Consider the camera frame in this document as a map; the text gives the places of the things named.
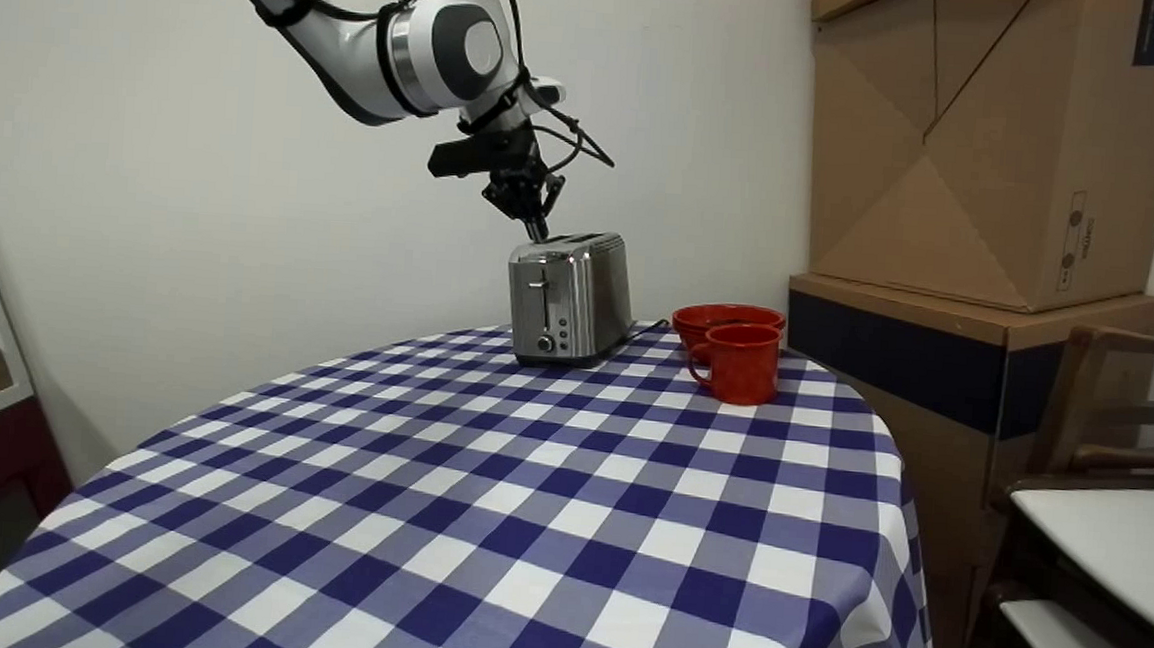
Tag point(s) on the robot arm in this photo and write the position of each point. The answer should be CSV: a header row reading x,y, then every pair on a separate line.
x,y
354,45

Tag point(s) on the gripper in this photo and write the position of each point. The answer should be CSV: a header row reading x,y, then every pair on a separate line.
x,y
509,153

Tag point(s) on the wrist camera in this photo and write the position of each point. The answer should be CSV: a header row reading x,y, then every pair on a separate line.
x,y
459,160

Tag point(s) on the red bowl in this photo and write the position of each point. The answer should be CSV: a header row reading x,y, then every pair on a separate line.
x,y
728,315

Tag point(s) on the blue white checked tablecloth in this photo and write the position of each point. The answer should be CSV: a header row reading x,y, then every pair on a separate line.
x,y
485,519

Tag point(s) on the wooden chair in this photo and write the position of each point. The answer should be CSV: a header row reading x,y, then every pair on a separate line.
x,y
1081,435

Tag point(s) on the silver toaster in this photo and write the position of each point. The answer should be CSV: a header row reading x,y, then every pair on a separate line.
x,y
578,304

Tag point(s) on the red mug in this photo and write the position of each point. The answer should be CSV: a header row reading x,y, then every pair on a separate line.
x,y
747,369

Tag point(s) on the toaster lever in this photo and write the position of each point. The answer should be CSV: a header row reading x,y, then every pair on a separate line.
x,y
539,286

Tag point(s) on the stack of cardboard boxes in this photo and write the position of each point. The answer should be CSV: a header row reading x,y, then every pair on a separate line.
x,y
956,187

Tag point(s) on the white table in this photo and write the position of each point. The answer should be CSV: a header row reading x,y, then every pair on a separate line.
x,y
1124,548

